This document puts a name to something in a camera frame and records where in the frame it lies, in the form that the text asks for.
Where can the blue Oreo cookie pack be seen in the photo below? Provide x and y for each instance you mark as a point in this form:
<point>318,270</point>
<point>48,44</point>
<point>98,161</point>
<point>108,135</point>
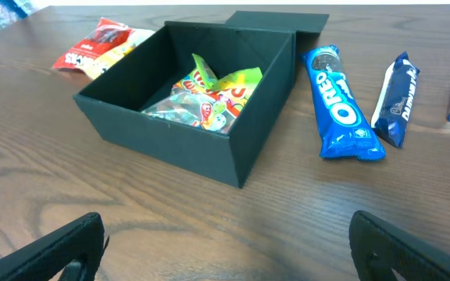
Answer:
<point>342,127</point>

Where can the Dairy Milk chocolate bar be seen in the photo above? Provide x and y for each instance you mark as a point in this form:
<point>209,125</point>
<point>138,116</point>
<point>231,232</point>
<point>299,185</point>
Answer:
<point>391,116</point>

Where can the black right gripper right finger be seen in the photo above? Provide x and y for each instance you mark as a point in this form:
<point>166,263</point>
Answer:
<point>381,251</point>

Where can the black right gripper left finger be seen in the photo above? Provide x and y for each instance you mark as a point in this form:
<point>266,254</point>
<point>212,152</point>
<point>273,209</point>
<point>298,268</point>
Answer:
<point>75,251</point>

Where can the colourful gummy candy bag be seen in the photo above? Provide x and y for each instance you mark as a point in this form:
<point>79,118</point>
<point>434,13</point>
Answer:
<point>202,100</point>

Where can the black open gift box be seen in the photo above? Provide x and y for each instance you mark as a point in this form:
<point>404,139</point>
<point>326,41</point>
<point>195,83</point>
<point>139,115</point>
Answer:
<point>114,102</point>

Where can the red snack bag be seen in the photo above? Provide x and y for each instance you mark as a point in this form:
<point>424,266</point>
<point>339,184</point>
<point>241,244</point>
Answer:
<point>107,44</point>

